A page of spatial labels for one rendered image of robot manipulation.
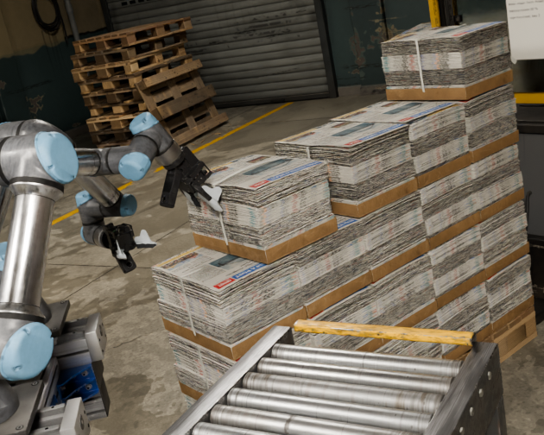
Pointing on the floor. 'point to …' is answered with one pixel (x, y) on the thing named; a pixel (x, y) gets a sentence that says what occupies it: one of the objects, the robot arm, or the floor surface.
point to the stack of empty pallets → (126, 76)
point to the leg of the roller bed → (497, 425)
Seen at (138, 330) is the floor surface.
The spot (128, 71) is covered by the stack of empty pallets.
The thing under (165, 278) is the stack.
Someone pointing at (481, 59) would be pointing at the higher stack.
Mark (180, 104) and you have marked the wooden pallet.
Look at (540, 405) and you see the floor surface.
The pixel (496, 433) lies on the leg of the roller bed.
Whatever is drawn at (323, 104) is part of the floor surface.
